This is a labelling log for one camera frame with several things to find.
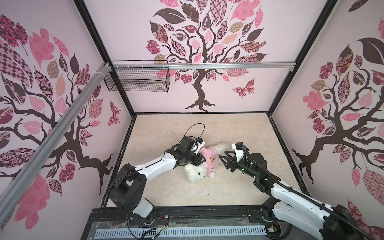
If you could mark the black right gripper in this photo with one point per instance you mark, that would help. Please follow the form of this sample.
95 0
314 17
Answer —
230 163

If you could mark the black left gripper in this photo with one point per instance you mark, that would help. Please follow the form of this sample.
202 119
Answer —
199 158

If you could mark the pink teddy hoodie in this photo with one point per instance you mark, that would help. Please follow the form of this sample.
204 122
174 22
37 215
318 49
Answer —
211 156

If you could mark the white teddy bear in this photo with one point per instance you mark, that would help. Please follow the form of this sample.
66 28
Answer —
197 174

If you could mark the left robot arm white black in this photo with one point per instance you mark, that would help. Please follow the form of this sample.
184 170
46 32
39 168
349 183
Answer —
127 188

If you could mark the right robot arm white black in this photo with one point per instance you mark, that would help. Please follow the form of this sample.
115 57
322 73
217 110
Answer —
322 221

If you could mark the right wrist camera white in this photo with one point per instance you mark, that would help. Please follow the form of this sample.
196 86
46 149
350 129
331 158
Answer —
239 150

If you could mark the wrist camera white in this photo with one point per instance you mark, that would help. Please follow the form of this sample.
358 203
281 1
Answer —
239 150
199 143

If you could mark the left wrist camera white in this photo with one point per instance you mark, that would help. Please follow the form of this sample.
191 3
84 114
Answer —
199 143

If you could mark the black wire basket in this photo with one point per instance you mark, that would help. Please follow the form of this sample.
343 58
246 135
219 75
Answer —
139 76

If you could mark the back aluminium rail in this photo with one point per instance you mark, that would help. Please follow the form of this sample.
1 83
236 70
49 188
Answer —
206 66

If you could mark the aluminium rail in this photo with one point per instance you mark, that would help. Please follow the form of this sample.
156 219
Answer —
24 179
206 66

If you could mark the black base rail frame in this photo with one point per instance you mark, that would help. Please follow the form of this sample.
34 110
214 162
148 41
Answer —
192 216

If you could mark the white slotted cable duct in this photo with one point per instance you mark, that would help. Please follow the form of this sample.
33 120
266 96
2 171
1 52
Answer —
178 232

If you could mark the left aluminium rail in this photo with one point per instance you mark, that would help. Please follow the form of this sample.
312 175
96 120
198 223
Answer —
24 179

